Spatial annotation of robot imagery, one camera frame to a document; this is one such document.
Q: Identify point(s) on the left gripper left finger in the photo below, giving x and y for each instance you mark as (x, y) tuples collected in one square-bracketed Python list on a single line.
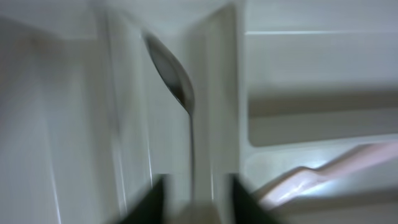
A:
[(150, 210)]

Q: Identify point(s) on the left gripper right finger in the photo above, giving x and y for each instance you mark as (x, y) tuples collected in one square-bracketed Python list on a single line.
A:
[(245, 209)]

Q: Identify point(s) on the pink plastic knife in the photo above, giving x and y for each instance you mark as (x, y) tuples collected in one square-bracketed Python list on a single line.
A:
[(293, 183)]

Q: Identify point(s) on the small steel teaspoon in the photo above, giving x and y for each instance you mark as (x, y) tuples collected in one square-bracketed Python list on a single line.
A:
[(177, 81)]

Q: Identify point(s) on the white plastic cutlery tray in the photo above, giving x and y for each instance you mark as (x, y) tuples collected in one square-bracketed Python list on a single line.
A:
[(88, 126)]

